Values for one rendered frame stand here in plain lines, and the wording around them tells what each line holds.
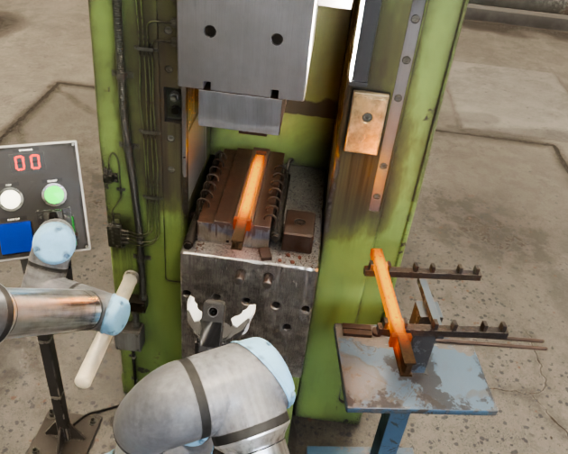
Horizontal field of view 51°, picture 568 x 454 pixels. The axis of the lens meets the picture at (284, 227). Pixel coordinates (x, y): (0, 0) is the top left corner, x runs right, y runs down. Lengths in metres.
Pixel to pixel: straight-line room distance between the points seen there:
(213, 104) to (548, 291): 2.33
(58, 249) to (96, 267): 1.86
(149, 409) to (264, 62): 0.84
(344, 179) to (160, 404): 1.01
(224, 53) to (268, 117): 0.18
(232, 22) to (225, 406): 0.85
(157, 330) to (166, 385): 1.34
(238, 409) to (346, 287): 1.12
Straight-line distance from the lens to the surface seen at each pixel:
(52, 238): 1.20
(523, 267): 3.48
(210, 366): 0.86
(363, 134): 1.61
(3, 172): 1.60
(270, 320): 1.77
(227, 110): 1.47
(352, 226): 1.78
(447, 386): 1.72
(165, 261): 1.96
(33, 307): 0.97
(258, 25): 1.39
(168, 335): 2.19
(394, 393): 1.65
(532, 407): 2.77
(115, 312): 1.16
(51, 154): 1.60
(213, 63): 1.43
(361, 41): 1.49
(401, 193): 1.73
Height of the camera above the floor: 1.95
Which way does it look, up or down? 36 degrees down
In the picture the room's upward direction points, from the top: 6 degrees clockwise
